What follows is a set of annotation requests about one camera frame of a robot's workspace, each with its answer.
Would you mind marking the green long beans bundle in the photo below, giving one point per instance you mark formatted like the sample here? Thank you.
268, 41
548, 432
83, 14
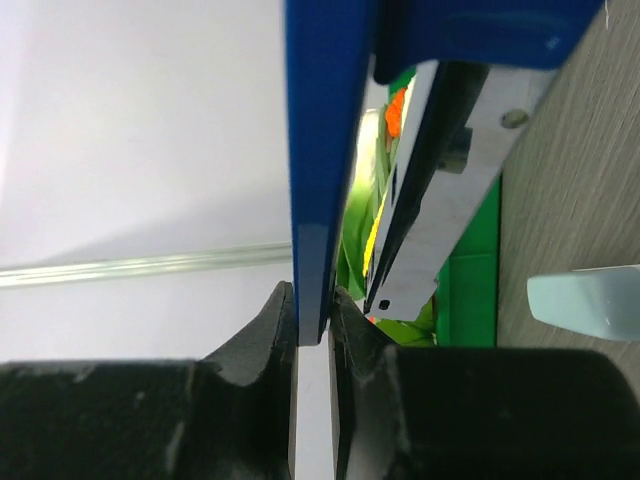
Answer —
385, 151

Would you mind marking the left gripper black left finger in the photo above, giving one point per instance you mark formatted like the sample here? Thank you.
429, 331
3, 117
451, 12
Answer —
229, 415

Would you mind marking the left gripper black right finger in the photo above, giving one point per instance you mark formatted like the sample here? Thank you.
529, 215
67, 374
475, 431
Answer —
403, 412

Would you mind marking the green plastic tray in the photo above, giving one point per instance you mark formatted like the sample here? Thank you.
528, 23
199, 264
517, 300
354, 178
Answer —
445, 225

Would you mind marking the small orange carrot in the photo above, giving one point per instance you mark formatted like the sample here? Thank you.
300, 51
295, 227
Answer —
394, 113

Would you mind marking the dark blue stapler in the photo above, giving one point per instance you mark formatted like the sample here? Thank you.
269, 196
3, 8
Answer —
496, 61

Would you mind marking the upper white bok choy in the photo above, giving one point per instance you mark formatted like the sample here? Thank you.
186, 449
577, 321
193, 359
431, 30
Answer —
361, 207

